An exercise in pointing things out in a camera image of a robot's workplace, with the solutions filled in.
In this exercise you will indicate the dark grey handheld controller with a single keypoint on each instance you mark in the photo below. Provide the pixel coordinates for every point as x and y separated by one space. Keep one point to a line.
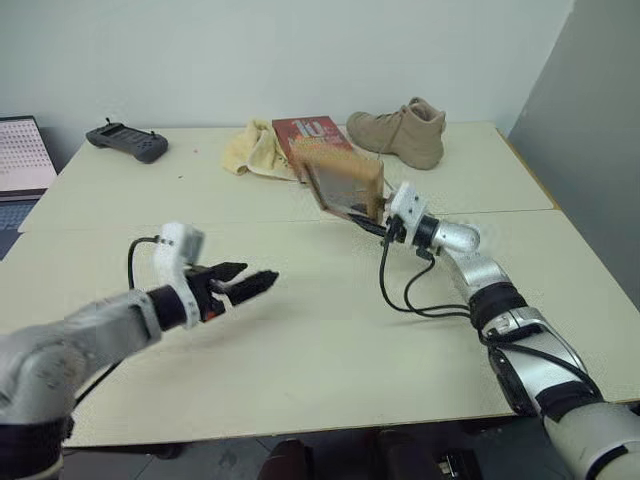
127 140

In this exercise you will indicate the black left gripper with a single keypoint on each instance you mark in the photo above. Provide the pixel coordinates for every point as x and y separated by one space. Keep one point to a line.
205 295

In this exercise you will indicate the pale yellow towel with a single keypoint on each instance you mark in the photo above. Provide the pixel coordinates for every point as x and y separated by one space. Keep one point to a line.
252 152

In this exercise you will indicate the dark reddish rounded shape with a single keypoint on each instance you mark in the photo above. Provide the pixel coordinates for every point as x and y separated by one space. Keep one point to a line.
292 460

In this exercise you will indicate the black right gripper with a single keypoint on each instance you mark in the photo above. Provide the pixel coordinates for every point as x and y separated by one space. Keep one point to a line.
393 229

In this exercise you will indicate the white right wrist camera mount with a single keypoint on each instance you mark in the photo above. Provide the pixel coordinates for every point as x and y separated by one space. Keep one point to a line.
407 202

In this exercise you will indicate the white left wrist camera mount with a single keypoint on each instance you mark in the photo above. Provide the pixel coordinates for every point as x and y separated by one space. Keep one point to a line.
170 255

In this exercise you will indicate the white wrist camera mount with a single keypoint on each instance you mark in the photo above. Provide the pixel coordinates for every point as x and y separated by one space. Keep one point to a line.
170 255
407 202

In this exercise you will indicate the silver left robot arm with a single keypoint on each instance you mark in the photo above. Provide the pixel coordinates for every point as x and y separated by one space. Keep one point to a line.
60 345

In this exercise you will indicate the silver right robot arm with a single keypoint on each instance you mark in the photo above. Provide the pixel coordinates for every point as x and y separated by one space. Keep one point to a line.
525 345

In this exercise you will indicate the tan suede boot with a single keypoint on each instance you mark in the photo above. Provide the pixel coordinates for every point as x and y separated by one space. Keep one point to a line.
405 135

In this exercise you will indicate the red book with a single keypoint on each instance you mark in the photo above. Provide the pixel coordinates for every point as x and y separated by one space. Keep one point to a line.
312 132

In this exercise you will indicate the grey partition panel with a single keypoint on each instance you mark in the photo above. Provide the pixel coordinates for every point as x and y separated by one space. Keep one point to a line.
580 175

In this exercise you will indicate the wooden picture frame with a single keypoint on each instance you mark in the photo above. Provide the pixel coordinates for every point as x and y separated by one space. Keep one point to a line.
345 182

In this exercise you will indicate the open laptop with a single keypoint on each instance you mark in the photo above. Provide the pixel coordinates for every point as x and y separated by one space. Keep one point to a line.
20 155

